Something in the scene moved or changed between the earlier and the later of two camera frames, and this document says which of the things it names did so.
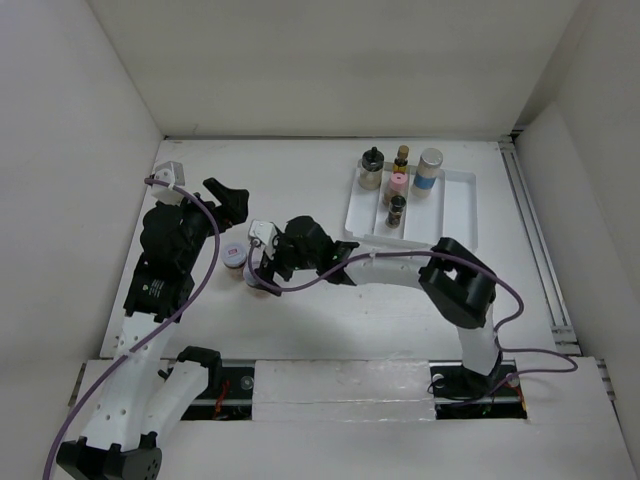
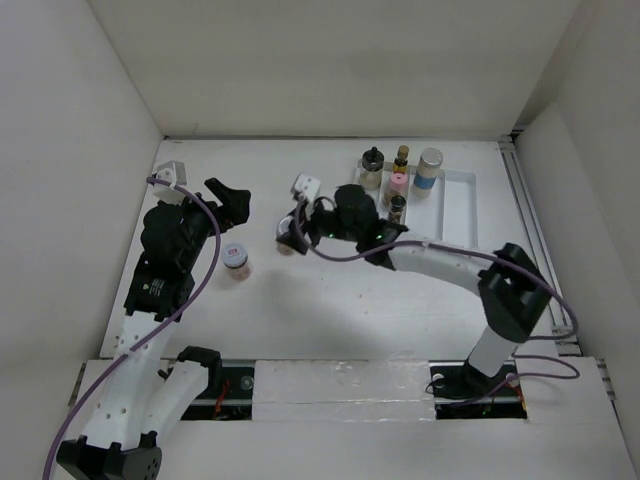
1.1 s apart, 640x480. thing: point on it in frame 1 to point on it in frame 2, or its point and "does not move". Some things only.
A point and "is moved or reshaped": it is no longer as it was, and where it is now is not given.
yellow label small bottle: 400,166 does not move
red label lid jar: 249,276 is moved or reshaped
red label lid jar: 234,256 does not move
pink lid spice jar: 397,186 does not move
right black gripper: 268,265 to 294,239
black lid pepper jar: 397,203 does not move
